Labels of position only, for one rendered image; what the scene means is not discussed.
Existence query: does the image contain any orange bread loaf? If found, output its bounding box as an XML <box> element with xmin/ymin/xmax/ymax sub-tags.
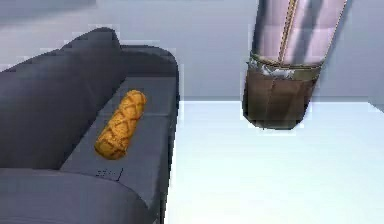
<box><xmin>94</xmin><ymin>89</ymin><xmax>148</xmax><ymax>161</ymax></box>

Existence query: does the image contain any pink and brown hanging bag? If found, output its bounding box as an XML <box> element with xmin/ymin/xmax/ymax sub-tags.
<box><xmin>241</xmin><ymin>0</ymin><xmax>350</xmax><ymax>130</ymax></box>

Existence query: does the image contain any dark grey sofa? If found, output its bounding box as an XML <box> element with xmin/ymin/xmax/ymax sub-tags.
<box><xmin>0</xmin><ymin>27</ymin><xmax>181</xmax><ymax>224</ymax></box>

